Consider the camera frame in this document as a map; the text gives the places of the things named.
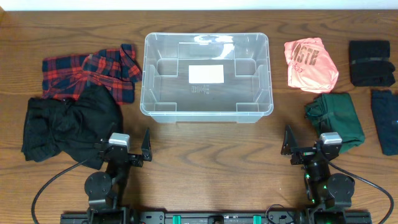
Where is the dark green garment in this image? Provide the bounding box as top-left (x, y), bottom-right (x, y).
top-left (304, 93), bottom-right (365, 154)

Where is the pink shirt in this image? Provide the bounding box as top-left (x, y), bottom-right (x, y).
top-left (284, 37), bottom-right (339, 93)

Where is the black garment with strap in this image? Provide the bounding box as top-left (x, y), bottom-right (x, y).
top-left (349, 40), bottom-right (396, 87)

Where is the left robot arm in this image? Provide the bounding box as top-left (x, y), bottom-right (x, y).
top-left (85, 129), bottom-right (152, 224)

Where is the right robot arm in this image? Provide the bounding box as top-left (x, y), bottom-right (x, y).
top-left (280, 125), bottom-right (355, 223)

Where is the black crumpled garment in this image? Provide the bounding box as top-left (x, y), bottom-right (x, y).
top-left (21, 85), bottom-right (123, 170)

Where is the dark navy folded garment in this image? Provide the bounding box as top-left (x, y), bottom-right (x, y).
top-left (371, 90), bottom-right (397, 156)

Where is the red navy plaid shirt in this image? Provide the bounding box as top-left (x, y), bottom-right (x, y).
top-left (42, 44), bottom-right (142, 105)

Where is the clear plastic storage bin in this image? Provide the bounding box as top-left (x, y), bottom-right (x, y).
top-left (140, 32), bottom-right (274, 123)

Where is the white label in bin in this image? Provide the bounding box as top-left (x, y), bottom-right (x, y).
top-left (188, 65), bottom-right (224, 84)

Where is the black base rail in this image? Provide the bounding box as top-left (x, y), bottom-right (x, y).
top-left (60, 208), bottom-right (372, 224)

